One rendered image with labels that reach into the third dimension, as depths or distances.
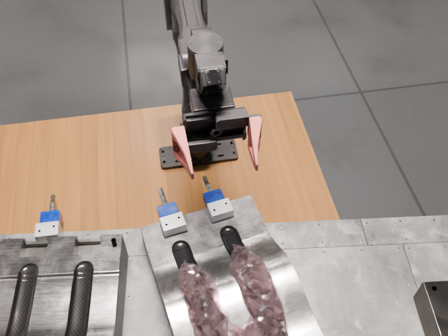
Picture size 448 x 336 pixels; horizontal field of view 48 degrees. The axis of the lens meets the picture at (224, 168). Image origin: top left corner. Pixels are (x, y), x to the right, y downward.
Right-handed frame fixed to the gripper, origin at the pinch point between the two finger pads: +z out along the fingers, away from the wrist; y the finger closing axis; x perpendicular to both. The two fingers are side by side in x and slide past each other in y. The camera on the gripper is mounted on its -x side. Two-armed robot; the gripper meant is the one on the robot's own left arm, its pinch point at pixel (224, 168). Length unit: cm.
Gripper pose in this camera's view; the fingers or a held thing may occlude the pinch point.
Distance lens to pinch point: 75.3
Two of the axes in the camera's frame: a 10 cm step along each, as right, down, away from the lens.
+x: 0.0, 6.3, 7.8
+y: 9.9, -1.3, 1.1
